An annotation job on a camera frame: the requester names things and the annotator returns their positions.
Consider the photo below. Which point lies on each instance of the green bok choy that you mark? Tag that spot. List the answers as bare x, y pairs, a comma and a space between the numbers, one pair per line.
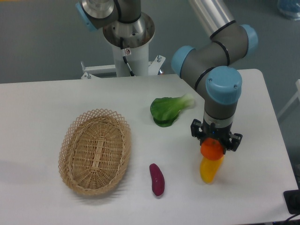
167, 109

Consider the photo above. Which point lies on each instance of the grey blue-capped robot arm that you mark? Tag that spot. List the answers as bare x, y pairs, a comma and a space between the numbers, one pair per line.
206, 70

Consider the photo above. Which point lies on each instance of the purple sweet potato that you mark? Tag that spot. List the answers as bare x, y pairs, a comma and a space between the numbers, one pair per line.
157, 179

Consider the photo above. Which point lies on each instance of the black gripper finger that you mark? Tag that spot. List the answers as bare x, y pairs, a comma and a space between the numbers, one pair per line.
231, 142
196, 129

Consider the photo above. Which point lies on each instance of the woven wicker basket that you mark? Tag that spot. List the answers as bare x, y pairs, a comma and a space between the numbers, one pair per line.
95, 152

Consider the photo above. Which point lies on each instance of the orange fruit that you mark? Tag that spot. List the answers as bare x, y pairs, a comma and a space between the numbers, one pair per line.
211, 149

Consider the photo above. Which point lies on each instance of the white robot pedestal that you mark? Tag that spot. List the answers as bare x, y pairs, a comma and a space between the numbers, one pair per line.
130, 48

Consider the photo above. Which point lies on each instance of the blue bag in background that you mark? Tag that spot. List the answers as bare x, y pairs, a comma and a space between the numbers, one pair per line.
289, 9

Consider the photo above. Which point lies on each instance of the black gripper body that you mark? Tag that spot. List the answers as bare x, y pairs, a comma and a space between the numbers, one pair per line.
214, 132

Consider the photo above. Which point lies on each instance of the white frame at right edge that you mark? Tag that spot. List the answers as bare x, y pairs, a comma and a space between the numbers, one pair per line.
291, 104

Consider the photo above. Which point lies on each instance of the black device at table edge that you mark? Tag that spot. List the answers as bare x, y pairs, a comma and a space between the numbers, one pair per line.
292, 200

